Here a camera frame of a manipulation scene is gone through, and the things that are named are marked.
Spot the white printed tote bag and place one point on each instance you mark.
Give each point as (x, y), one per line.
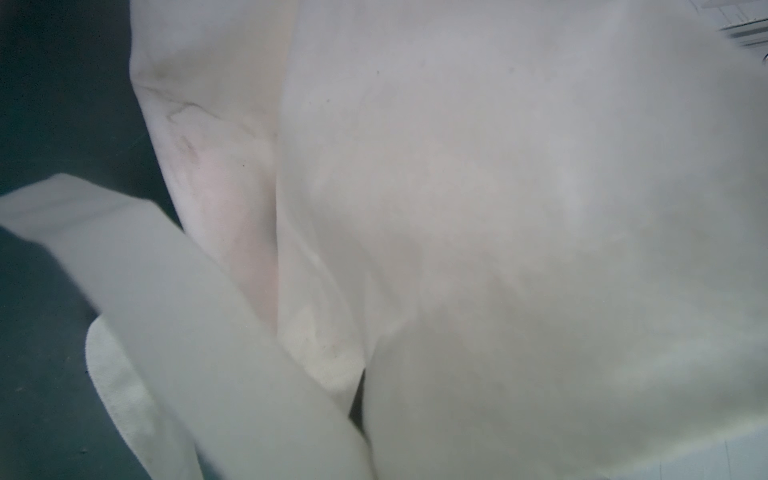
(427, 240)

